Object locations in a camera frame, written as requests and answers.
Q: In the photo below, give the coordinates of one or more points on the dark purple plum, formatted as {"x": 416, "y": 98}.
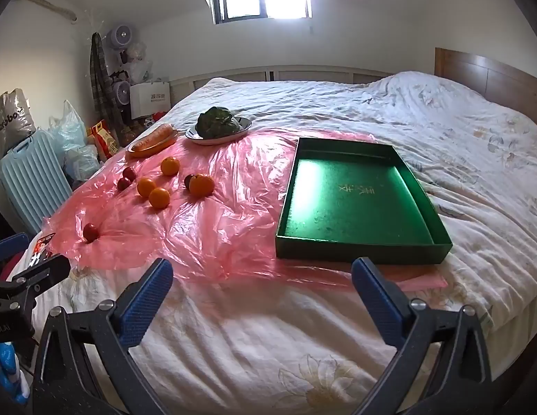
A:
{"x": 187, "y": 180}

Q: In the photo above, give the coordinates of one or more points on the white plastic bag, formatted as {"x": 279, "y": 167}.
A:
{"x": 138, "y": 65}

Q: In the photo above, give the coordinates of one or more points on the person's left hand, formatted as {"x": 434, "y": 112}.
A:
{"x": 8, "y": 367}

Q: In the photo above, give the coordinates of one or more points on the bed with floral white quilt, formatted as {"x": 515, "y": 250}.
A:
{"x": 381, "y": 108}

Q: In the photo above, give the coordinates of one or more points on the small orange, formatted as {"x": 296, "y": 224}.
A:
{"x": 146, "y": 186}
{"x": 170, "y": 166}
{"x": 159, "y": 197}

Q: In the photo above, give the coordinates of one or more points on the pink plastic sheet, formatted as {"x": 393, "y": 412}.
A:
{"x": 234, "y": 207}

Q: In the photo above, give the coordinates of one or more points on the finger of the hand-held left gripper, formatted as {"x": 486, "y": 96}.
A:
{"x": 10, "y": 243}
{"x": 41, "y": 273}

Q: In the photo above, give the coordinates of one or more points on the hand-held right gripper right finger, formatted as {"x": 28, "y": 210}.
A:
{"x": 376, "y": 298}

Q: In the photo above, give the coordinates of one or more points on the light blue plastic bag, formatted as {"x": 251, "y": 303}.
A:
{"x": 67, "y": 129}

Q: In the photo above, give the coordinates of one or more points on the plaid scarf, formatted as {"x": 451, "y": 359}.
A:
{"x": 97, "y": 73}

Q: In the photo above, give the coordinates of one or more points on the white wrapped wall pipe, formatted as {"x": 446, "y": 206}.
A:
{"x": 43, "y": 4}

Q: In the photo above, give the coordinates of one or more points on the green leafy vegetable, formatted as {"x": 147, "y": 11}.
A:
{"x": 218, "y": 123}

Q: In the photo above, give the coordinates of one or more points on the red and yellow box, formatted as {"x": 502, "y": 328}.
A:
{"x": 105, "y": 140}

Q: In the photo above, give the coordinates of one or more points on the carrot on orange plate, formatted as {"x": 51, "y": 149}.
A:
{"x": 149, "y": 152}

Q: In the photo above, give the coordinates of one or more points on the small white fan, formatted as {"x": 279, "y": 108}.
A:
{"x": 121, "y": 93}
{"x": 121, "y": 36}

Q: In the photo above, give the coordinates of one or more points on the white panelled cabinet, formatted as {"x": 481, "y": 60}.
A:
{"x": 294, "y": 73}

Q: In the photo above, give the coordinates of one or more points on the green cardboard box tray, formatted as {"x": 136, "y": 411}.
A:
{"x": 359, "y": 194}

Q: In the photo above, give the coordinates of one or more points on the small red plum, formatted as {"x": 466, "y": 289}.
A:
{"x": 123, "y": 183}
{"x": 130, "y": 172}
{"x": 90, "y": 232}

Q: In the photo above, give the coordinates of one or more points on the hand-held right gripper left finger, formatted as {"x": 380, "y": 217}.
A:
{"x": 149, "y": 302}

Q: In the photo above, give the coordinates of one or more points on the silver printed bag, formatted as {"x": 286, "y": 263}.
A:
{"x": 13, "y": 116}

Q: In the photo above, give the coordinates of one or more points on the wooden headboard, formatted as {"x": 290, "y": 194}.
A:
{"x": 476, "y": 73}

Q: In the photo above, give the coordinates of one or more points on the white cardboard box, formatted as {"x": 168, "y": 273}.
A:
{"x": 149, "y": 99}

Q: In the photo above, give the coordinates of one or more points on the red printed packet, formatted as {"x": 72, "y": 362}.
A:
{"x": 41, "y": 248}

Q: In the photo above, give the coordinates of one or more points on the large orange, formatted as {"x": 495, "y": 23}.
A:
{"x": 202, "y": 184}

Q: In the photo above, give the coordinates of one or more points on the clear plastic bag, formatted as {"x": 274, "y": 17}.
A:
{"x": 80, "y": 162}

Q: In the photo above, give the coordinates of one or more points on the light blue suitcase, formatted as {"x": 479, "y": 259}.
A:
{"x": 35, "y": 181}

